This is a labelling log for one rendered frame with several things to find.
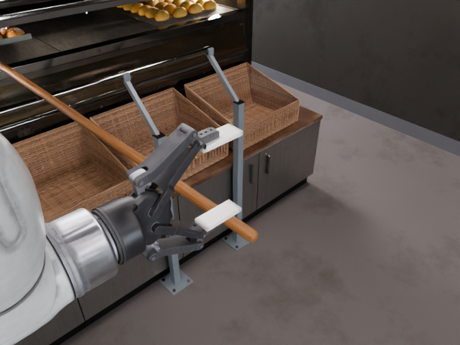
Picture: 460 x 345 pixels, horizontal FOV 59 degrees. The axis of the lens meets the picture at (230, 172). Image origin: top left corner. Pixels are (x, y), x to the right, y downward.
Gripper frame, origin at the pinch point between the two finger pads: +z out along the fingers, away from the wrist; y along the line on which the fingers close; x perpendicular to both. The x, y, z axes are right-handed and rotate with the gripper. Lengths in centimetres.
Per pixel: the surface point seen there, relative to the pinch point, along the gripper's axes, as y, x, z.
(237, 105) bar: 54, -96, 93
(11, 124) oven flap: 53, -150, 3
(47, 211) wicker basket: 90, -127, 1
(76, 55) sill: 32, -155, 41
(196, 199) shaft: 29.2, -27.5, 13.8
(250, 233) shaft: 29.1, -9.9, 15.1
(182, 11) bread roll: 27, -171, 117
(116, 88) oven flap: 53, -153, 58
